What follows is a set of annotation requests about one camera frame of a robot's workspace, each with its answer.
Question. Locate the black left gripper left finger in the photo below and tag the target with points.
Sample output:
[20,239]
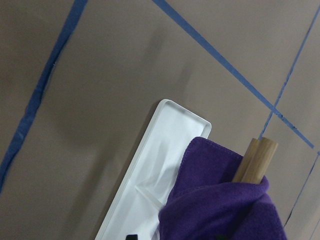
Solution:
[132,237]

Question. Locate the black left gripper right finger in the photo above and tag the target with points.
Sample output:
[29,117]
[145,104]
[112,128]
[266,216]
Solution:
[221,237]

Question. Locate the purple microfiber towel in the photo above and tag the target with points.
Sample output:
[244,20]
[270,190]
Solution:
[205,202]

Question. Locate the white wooden-bar towel rack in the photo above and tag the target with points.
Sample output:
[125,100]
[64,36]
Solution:
[152,173]

